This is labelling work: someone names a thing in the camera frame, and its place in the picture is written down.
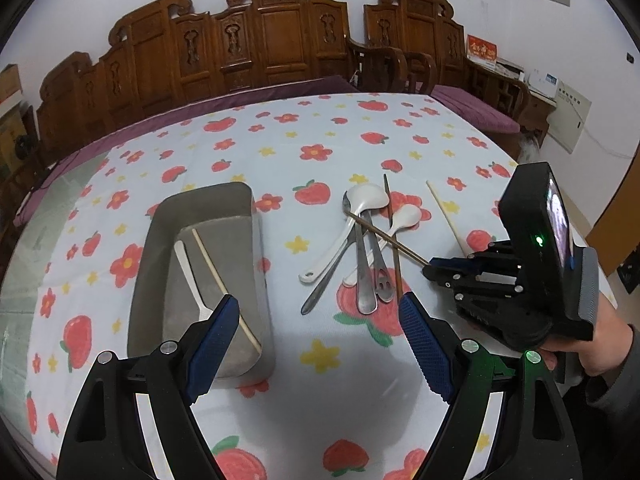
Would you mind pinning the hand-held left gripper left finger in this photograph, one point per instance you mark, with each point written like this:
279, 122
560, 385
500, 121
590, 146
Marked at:
220, 330

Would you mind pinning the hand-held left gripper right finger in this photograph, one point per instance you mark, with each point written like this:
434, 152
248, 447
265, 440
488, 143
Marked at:
420, 335

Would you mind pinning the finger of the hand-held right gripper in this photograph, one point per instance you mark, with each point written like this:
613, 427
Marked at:
480, 297
465, 262

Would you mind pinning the metal fork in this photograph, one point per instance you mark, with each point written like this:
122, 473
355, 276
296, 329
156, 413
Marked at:
384, 285

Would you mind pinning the grey metal tray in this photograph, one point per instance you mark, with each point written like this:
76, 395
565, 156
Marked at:
160, 280

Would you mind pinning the brown wooden chopstick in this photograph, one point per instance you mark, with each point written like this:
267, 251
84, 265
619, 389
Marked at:
387, 239

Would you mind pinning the large white ceramic spoon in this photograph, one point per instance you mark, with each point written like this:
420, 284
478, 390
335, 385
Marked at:
367, 196

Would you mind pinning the person's right forearm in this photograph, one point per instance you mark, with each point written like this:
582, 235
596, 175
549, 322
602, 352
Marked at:
617, 392

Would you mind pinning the person's right hand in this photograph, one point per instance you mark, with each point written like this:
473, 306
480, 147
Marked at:
610, 340

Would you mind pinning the pale wooden chopstick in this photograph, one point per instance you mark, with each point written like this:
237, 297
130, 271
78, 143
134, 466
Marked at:
220, 280
447, 217

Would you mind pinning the white plastic fork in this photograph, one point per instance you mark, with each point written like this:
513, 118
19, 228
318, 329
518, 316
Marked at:
189, 275

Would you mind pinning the broad metal spoon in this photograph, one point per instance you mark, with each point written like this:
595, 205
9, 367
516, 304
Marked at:
366, 300

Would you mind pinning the small white ceramic spoon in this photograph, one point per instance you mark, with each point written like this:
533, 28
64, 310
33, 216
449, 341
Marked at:
407, 216

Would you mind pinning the dark brown chopstick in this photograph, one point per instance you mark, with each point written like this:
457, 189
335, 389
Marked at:
393, 240

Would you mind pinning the brown wooden door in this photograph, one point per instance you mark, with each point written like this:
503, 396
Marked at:
617, 230

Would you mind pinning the slim metal spoon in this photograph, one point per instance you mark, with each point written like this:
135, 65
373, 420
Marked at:
325, 280

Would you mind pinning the purple armchair cushion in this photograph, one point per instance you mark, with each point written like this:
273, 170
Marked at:
475, 110

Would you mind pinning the white paper box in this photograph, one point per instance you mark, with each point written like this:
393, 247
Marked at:
542, 85

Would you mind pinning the red box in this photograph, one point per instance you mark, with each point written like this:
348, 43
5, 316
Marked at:
481, 51

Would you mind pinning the strawberry flower print tablecloth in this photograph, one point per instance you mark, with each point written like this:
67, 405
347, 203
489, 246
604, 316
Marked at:
300, 160

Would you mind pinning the carved wooden armchair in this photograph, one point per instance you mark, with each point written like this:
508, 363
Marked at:
425, 25

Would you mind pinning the purple bench cushion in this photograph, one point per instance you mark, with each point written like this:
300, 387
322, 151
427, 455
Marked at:
150, 127

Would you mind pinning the carved wooden sofa bench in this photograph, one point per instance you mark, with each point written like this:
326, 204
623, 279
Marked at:
280, 35

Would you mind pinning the white wall cabinet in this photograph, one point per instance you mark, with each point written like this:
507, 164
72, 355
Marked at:
570, 115

